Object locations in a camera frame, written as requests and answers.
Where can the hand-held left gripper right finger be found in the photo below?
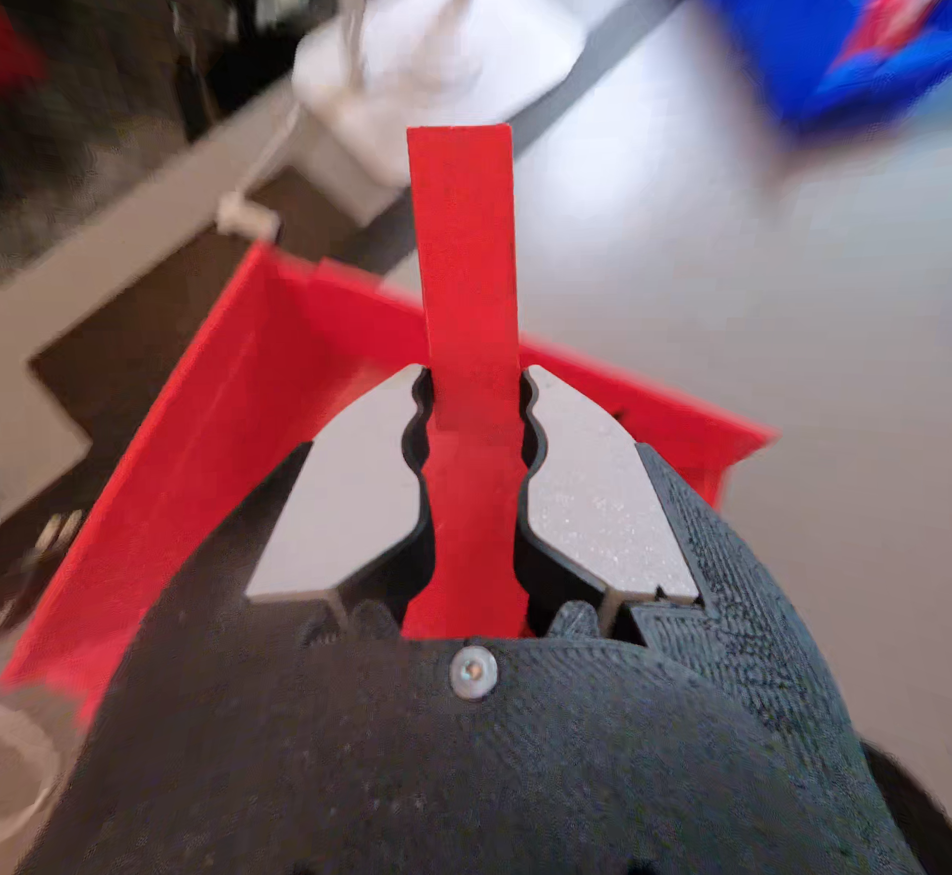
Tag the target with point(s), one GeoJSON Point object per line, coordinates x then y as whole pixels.
{"type": "Point", "coordinates": [595, 502]}

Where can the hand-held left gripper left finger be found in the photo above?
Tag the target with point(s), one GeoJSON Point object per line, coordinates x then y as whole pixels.
{"type": "Point", "coordinates": [349, 502]}

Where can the red plastic bin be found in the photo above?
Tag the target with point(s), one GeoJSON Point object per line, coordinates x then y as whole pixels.
{"type": "Point", "coordinates": [223, 405]}

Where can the red long block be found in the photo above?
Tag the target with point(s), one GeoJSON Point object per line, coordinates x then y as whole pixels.
{"type": "Point", "coordinates": [465, 257]}

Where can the blue plastic bin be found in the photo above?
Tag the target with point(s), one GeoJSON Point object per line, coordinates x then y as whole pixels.
{"type": "Point", "coordinates": [752, 11]}

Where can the black board on white stand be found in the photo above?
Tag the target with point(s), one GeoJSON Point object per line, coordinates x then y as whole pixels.
{"type": "Point", "coordinates": [447, 56]}

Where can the red storage box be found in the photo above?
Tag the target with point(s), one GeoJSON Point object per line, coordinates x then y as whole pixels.
{"type": "Point", "coordinates": [15, 52]}

